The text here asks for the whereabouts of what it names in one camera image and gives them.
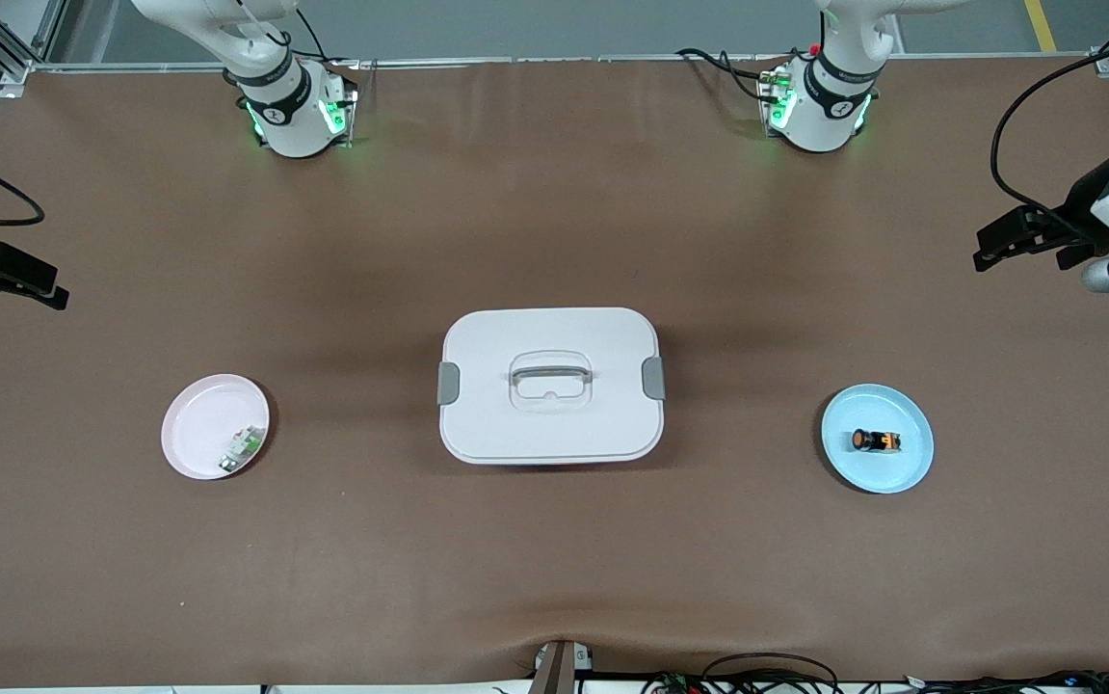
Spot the pink round plate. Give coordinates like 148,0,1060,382
161,373,272,481

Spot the light blue round plate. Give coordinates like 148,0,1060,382
821,384,936,494

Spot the brown table mat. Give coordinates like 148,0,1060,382
0,53,1109,690

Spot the white lidded storage box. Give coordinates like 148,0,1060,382
437,307,668,467

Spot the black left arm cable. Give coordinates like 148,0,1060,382
990,34,1109,237

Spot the green and white switch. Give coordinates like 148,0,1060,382
219,424,264,473

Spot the black left base cable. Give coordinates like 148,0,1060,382
674,46,782,103

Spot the black base cable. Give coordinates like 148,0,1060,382
279,0,333,68
674,46,782,103

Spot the black right base cable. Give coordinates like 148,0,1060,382
279,0,333,68

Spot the tangled cable bundle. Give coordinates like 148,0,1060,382
646,669,1109,694

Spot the metal table edge rail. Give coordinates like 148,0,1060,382
29,53,1109,74

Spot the black looped cable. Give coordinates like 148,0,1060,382
699,653,841,694

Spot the brown camera mount post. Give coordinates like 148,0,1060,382
530,639,595,694

